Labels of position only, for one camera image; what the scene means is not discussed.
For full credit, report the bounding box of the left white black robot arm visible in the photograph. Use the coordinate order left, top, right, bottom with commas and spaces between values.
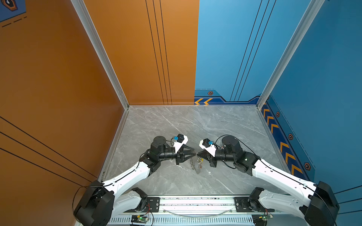
72, 134, 196, 226

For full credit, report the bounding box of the green circuit board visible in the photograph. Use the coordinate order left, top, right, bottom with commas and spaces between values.
252, 214, 274, 226
130, 215, 150, 226

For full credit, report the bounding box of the aluminium front rail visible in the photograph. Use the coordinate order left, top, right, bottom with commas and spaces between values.
113, 194, 312, 215

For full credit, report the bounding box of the white slotted cable duct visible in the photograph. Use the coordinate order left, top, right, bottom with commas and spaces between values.
108, 215, 254, 226

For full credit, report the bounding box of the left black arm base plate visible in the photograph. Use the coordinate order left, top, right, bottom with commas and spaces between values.
125, 197, 160, 213

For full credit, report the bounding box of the left green circuit board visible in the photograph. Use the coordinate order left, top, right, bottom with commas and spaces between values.
130, 215, 150, 226

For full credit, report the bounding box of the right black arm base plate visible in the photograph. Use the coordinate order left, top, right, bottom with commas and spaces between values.
234, 196, 275, 212

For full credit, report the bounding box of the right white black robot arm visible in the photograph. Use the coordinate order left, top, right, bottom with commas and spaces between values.
197, 135, 340, 226

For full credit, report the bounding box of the right green circuit board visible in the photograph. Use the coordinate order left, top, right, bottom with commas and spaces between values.
252, 214, 274, 226

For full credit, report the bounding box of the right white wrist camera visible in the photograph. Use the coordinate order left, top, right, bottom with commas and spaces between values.
199, 138, 217, 157

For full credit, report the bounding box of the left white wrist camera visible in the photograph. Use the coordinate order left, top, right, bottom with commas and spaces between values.
173, 134, 188, 153

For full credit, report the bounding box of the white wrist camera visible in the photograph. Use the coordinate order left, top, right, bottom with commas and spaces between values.
173, 134, 188, 153
199, 138, 217, 157

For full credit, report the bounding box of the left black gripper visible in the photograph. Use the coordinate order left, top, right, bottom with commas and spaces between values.
157, 145, 195, 166

